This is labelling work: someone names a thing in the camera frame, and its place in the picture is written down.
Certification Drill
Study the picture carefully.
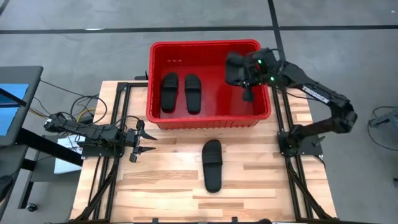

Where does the grey metal floor stand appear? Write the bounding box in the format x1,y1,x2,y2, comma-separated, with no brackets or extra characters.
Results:
368,107,398,129

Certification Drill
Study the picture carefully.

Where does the white cardboard box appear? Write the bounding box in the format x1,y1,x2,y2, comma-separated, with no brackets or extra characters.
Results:
53,134,87,175

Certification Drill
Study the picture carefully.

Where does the red plastic bin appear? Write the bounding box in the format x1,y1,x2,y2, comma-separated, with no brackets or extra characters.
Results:
146,39,272,130

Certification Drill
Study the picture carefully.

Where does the black rubber slide sandal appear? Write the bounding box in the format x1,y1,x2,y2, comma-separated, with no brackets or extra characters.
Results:
201,139,224,194
224,52,250,87
184,73,203,114
160,72,180,114

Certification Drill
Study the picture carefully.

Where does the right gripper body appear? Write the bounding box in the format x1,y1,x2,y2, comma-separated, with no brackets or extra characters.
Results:
242,48,280,103

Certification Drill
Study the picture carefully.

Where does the yellow floor cable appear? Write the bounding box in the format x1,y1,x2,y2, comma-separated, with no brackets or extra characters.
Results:
29,107,97,125

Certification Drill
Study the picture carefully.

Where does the long black floor cable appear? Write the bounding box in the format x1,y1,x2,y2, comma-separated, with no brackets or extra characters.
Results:
39,79,100,100

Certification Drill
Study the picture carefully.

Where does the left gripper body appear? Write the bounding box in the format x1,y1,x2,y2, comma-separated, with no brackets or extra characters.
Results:
126,119,146,163

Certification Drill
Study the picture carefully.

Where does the grey monitor with blue screen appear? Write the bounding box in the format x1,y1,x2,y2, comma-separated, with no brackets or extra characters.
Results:
0,65,44,147

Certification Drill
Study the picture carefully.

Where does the black aluminium table frame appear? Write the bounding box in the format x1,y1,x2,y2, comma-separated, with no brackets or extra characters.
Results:
70,81,149,222
266,80,336,222

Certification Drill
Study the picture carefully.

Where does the black monitor stand bar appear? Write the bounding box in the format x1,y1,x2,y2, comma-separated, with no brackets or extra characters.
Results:
14,127,85,167

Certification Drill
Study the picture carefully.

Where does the dark grey desk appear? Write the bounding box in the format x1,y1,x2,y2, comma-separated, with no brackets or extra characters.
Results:
0,144,35,212

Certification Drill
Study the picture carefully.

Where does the looped black floor cable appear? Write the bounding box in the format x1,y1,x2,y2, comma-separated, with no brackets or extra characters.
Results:
366,105,398,153

